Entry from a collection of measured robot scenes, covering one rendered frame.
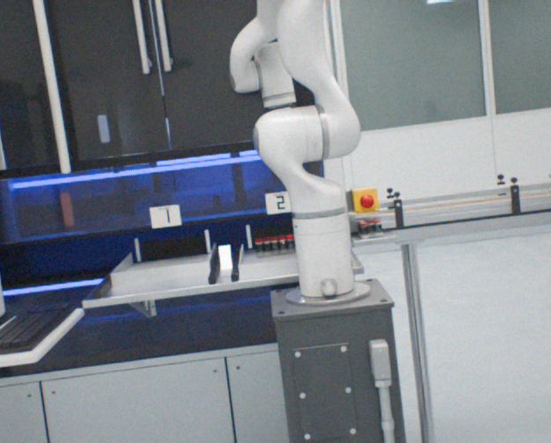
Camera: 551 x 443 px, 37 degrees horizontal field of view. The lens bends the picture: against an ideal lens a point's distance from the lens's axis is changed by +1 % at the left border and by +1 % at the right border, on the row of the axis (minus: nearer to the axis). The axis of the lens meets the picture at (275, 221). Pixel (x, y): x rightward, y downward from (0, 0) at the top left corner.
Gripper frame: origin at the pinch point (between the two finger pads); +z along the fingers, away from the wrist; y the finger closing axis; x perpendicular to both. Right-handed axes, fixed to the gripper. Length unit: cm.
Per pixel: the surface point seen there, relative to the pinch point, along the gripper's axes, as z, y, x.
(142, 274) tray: 20.7, 0.7, -43.8
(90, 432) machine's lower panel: 68, -26, -73
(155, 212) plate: 7.2, -25.0, -40.2
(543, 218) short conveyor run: 33, -33, 75
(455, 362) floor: 117, -167, 69
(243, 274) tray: 23.8, 12.4, -17.5
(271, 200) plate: 10.4, -24.2, -6.2
